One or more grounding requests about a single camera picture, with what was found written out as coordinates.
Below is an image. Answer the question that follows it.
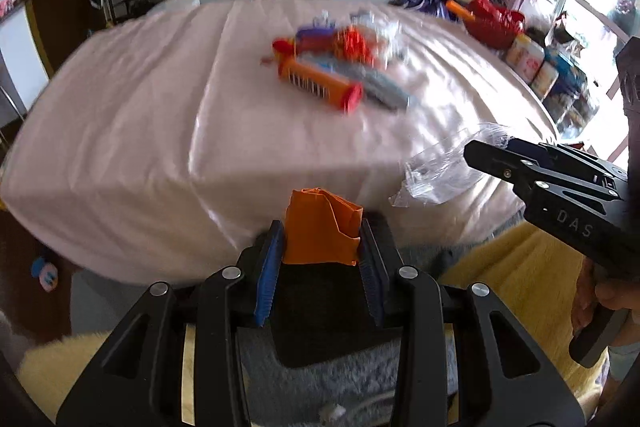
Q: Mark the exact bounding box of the clear plastic bag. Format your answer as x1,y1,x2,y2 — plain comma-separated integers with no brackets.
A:
390,122,510,208

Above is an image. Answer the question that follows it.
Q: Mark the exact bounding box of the orange wrapper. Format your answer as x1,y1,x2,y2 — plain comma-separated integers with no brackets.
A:
283,188,363,267

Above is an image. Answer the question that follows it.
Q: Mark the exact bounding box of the pink satin tablecloth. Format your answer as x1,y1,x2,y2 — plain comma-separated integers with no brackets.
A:
1,0,556,285

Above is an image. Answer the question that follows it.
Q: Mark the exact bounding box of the white bottle orange label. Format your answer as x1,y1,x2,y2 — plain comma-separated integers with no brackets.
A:
530,61,559,101

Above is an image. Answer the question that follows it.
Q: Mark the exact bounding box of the red plastic basket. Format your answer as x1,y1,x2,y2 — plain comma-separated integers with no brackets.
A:
464,0,525,50

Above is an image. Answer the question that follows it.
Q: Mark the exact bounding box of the blue round cookie tin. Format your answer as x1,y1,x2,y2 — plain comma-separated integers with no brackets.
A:
544,48,601,140

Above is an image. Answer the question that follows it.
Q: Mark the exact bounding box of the black trash bin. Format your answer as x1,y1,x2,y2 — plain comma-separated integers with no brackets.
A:
234,221,454,371

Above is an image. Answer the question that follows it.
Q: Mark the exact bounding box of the white bottle pink label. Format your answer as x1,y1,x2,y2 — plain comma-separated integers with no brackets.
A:
504,32,544,84

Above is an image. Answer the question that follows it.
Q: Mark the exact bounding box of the yellow fluffy cushion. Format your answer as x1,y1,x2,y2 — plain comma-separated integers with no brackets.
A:
439,222,608,416

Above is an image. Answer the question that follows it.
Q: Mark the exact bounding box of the grey foil snack packet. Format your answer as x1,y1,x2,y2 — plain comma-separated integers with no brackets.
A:
302,53,413,112

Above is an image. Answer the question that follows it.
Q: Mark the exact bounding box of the person's right hand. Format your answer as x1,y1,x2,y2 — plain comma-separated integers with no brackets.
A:
570,258,640,347

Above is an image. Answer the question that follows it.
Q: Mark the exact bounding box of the purple wrapper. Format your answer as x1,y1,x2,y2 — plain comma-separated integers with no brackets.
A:
294,26,337,53

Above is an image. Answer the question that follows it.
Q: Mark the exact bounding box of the orange foam stick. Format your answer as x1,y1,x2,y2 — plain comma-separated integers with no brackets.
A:
446,0,475,22

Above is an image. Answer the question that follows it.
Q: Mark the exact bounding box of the orange tube with red cap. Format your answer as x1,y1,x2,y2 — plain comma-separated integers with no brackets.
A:
271,39,363,114

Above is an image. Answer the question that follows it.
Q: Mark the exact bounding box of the white crumpled plastic wrapper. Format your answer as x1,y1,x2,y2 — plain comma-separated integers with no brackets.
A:
349,10,408,69

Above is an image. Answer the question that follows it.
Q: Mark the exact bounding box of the red crumpled wrapper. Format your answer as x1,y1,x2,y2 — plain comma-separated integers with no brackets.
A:
332,26,378,66

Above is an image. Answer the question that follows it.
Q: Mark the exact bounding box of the white round stool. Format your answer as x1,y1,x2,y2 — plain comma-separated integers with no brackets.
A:
148,0,201,15

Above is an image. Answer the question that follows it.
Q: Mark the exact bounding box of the cartoon plush slipper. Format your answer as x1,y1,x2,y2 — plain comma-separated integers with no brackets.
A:
30,257,58,293

